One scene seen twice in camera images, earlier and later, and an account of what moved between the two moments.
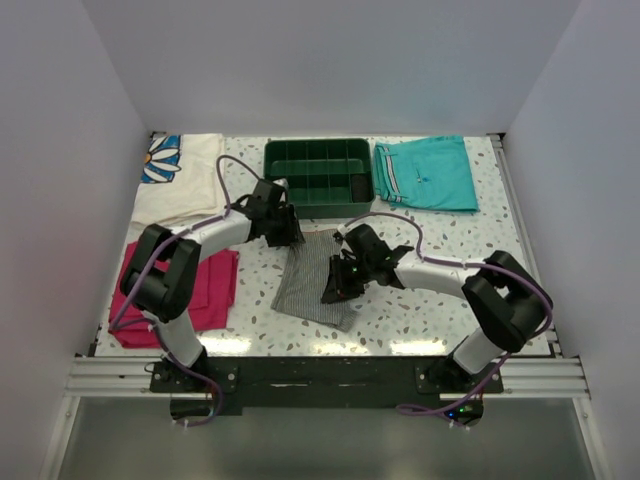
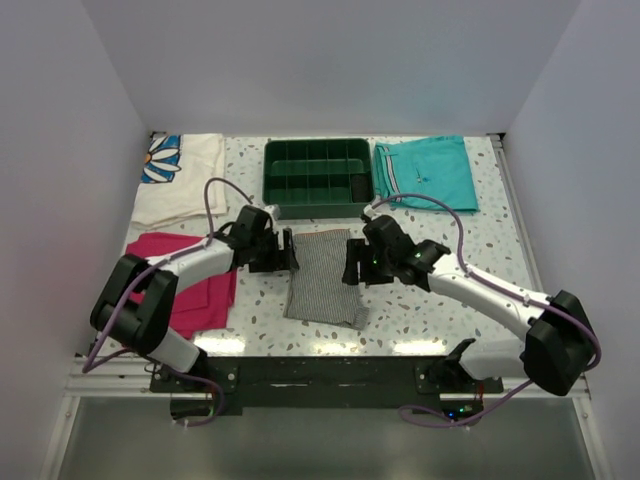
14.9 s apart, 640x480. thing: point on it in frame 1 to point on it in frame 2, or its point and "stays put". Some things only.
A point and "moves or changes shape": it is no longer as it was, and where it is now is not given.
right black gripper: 337,289 to 353,256
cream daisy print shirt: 183,181 stays put
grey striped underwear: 302,287 moves or changes shape
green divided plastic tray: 326,178 stays put
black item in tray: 360,188 stays put
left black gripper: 291,232 to 277,261
